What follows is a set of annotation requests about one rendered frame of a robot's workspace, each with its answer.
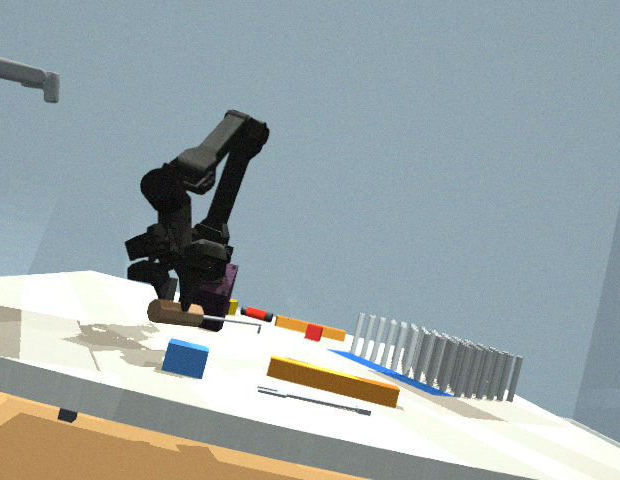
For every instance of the blue block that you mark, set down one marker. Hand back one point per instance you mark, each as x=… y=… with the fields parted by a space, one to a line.
x=185 y=358

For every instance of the small red cube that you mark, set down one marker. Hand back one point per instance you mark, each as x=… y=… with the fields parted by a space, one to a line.
x=313 y=333

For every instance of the red-handled screwdriver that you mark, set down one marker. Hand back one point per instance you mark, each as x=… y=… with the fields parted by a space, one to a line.
x=256 y=314

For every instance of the orange rectangular block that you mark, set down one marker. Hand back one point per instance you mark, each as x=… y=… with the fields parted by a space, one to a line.
x=332 y=381
x=300 y=326

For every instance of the yellow block with dark grey end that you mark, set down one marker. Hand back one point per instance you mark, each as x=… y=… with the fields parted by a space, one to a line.
x=232 y=307

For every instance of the light blue flat strip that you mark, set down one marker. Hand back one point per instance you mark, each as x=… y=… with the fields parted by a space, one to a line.
x=392 y=374

